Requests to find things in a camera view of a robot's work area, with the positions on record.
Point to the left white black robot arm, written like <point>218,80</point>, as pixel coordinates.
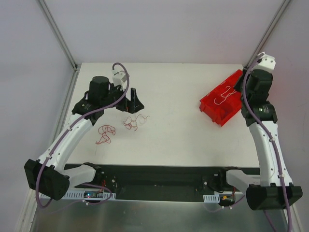
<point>47,175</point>

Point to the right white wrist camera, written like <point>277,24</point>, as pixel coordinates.
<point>265,62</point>

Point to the right white cable duct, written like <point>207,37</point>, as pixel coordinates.
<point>213,198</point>

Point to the red plastic bin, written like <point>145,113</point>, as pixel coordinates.
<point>223,102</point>

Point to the left white cable duct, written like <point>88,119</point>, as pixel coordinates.
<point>88,195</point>

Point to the white cable duct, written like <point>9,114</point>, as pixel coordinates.
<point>88,195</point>
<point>213,198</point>

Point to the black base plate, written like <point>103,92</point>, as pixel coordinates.
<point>162,183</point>

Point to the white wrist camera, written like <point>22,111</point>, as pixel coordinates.
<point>119,78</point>
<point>265,62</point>

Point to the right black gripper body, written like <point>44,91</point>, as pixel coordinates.
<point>240,85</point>

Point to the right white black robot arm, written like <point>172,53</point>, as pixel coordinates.
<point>275,189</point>

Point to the right aluminium frame post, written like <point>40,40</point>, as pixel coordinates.
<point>283,8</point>

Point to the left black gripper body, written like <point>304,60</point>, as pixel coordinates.
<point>124,104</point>

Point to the left aluminium frame post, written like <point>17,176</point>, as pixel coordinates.
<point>57,33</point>

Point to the aluminium frame post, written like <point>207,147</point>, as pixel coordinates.
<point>283,8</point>
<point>57,33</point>

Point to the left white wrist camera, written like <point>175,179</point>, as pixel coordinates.
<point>119,78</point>

